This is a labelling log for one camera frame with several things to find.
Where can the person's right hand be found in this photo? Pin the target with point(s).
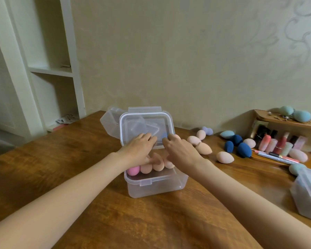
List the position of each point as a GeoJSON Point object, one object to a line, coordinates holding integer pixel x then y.
{"type": "Point", "coordinates": [182, 155]}

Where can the person's left hand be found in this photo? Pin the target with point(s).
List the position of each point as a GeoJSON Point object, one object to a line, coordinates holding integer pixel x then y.
{"type": "Point", "coordinates": [138, 150]}

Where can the clear square lidded container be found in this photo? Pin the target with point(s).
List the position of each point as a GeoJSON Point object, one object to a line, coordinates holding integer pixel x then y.
{"type": "Point", "coordinates": [158, 187]}
{"type": "Point", "coordinates": [108, 121]}

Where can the clear compartment organizer box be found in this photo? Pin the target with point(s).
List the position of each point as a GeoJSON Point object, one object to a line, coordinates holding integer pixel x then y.
{"type": "Point", "coordinates": [308, 199]}

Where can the person's right forearm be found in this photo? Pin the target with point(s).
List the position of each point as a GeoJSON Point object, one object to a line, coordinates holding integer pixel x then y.
{"type": "Point", "coordinates": [248, 212]}

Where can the person's left forearm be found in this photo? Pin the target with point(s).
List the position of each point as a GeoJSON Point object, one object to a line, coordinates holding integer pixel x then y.
{"type": "Point", "coordinates": [49, 204]}

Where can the row of lipsticks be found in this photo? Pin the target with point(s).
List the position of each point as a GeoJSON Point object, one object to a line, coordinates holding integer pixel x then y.
{"type": "Point", "coordinates": [269, 145]}

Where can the small metal rings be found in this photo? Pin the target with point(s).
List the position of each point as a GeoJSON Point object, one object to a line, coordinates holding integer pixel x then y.
{"type": "Point", "coordinates": [282, 117]}

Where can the pink white cosmetic pencil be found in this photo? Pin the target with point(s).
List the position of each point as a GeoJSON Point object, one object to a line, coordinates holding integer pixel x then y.
{"type": "Point", "coordinates": [290, 158]}

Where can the white shelving unit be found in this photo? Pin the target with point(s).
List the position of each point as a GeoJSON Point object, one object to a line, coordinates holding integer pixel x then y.
{"type": "Point", "coordinates": [20, 62]}

